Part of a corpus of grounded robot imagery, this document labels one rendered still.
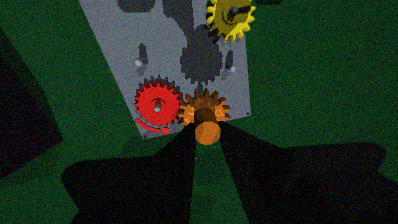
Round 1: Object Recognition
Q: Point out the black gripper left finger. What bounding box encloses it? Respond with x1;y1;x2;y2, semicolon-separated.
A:
61;122;196;224

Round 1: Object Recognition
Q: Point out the yellow gear with black stripe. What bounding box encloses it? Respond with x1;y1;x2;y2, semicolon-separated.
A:
206;0;256;42

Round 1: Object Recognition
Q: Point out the red gear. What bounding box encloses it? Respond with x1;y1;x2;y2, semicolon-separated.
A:
134;80;183;128

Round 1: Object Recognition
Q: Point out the orange gear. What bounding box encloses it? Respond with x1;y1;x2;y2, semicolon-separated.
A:
176;88;230;145

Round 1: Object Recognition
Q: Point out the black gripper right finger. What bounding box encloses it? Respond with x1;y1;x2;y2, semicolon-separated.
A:
218;121;386;224

